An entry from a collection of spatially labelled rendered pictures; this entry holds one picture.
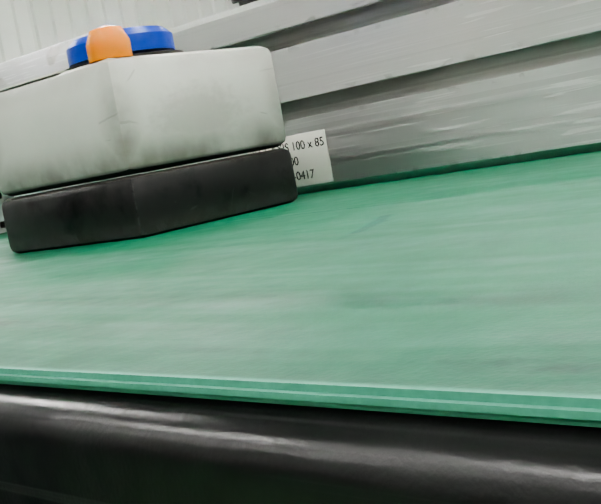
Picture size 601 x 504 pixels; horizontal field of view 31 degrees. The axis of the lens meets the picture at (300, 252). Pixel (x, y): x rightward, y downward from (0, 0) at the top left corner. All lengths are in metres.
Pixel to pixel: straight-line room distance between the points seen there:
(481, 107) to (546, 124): 0.03
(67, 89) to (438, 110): 0.14
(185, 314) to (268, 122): 0.26
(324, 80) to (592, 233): 0.30
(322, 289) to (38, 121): 0.25
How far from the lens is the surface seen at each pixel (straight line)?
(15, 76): 0.62
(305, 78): 0.46
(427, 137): 0.43
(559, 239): 0.16
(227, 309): 0.15
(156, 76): 0.38
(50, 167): 0.40
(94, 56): 0.37
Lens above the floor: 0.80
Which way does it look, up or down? 5 degrees down
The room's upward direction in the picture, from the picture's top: 10 degrees counter-clockwise
